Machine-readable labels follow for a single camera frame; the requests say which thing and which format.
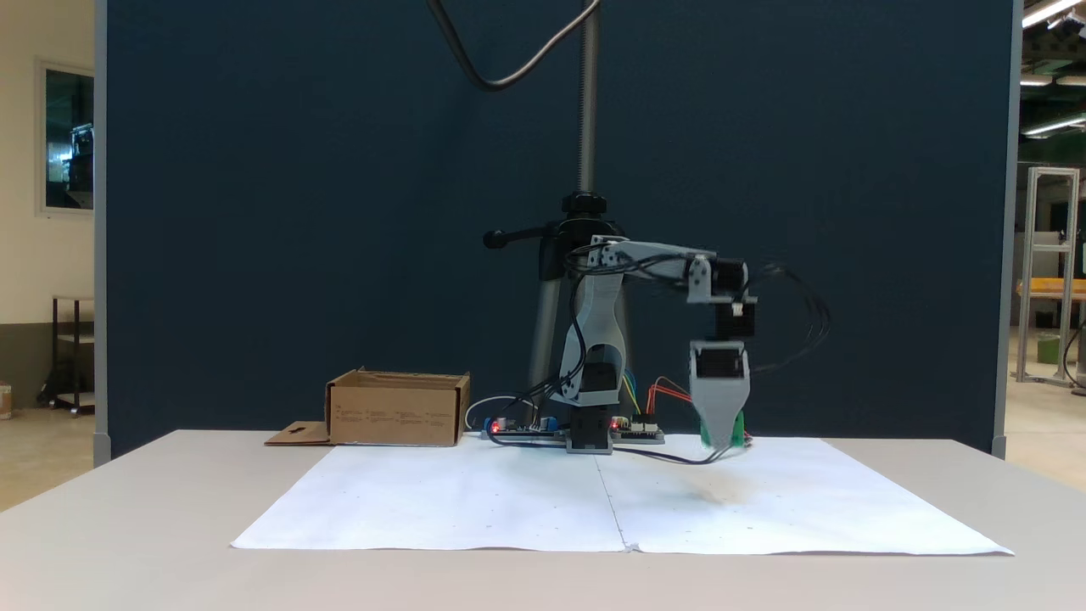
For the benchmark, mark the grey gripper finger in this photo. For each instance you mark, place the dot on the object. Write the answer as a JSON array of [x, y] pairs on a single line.
[[721, 416]]

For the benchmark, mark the green die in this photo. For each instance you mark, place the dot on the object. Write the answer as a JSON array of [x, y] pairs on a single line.
[[740, 431]]

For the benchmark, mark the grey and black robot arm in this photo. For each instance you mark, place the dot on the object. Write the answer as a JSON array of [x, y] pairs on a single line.
[[598, 331]]

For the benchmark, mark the green bin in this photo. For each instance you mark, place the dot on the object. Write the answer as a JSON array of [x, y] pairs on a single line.
[[1049, 350]]

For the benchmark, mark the white paper sheet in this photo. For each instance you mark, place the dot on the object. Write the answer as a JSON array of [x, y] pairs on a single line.
[[441, 501], [806, 509]]

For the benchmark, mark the blue circuit board red LED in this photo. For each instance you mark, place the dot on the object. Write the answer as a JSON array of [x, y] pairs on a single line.
[[517, 428]]

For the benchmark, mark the black and grey tripod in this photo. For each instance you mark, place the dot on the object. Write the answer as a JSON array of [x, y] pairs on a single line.
[[587, 102]]

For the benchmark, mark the brown cardboard box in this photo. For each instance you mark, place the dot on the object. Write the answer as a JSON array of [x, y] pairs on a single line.
[[399, 416]]

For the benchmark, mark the wooden table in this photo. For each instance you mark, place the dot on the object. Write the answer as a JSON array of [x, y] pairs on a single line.
[[1052, 288]]

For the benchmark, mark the ceiling light strip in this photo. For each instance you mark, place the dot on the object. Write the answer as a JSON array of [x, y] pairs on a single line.
[[1052, 127], [1048, 11]]

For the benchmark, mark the dark blue partition panel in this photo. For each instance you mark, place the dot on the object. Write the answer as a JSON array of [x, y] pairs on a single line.
[[254, 212]]

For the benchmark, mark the dark shelf cart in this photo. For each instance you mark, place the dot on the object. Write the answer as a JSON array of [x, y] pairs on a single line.
[[75, 356]]

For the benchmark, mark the aluminium frame rack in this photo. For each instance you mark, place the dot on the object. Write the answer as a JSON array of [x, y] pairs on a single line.
[[1033, 271]]

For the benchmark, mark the framed wall window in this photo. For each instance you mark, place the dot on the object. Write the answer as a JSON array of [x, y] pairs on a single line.
[[68, 136]]

